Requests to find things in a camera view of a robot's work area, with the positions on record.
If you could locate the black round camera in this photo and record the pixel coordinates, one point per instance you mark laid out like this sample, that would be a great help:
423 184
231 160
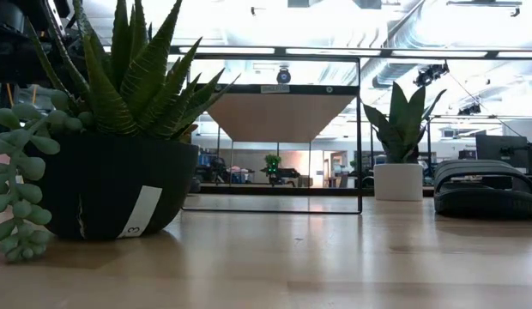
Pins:
283 76

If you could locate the snake plant in white pot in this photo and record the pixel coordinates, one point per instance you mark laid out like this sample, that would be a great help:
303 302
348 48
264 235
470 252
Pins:
398 182

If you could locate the succulent plant in black bowl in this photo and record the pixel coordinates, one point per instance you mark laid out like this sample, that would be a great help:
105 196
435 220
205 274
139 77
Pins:
120 184

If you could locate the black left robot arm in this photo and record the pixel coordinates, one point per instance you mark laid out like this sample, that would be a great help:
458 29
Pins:
17 56

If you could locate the wood and black metal shelf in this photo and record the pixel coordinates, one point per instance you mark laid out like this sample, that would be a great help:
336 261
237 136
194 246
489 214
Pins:
279 116

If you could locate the dark computer monitor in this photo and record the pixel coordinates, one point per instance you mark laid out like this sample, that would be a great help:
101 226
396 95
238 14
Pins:
502 150

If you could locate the black rubber slide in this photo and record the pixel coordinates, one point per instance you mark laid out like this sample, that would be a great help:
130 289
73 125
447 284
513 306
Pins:
480 204

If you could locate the black overhead frame bar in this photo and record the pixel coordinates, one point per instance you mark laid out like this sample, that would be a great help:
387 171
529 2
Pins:
334 51

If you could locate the background robot with green light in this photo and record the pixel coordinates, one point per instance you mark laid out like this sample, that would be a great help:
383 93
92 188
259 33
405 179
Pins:
274 169

